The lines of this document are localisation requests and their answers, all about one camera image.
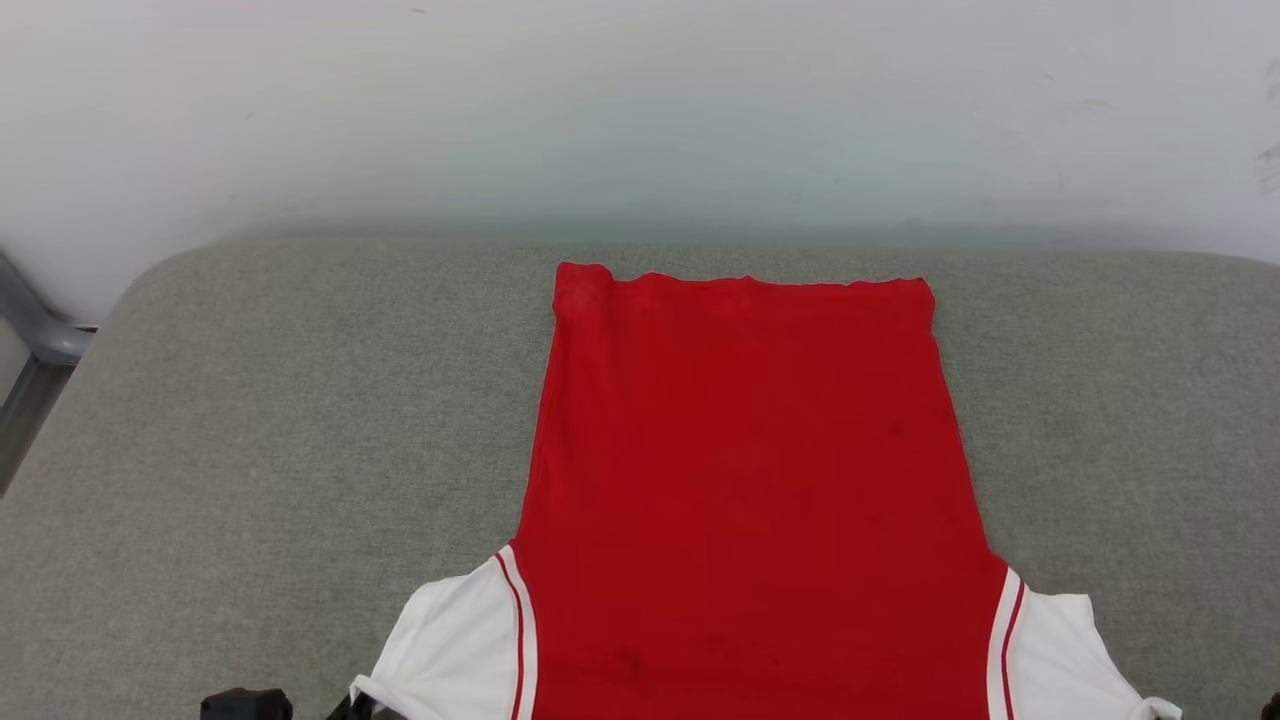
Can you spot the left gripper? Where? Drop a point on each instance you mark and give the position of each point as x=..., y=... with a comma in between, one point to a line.
x=245, y=706

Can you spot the red and white sports shirt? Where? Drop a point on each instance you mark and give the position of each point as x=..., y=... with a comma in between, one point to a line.
x=750, y=480

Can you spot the grey fabric sofa cushion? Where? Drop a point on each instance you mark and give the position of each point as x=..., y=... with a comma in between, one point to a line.
x=250, y=450

